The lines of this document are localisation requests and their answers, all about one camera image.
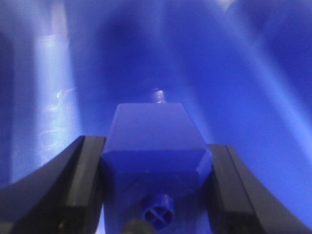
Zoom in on blue plastic bottle part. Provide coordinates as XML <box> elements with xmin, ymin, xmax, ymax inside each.
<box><xmin>101</xmin><ymin>103</ymin><xmax>212</xmax><ymax>234</ymax></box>

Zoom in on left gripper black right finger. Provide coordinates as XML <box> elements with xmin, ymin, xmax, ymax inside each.
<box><xmin>207</xmin><ymin>144</ymin><xmax>312</xmax><ymax>234</ymax></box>

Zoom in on large blue destination bin left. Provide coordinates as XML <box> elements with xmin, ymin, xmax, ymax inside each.
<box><xmin>0</xmin><ymin>0</ymin><xmax>312</xmax><ymax>234</ymax></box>

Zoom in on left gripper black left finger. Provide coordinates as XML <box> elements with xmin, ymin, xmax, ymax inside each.
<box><xmin>0</xmin><ymin>136</ymin><xmax>105</xmax><ymax>234</ymax></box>

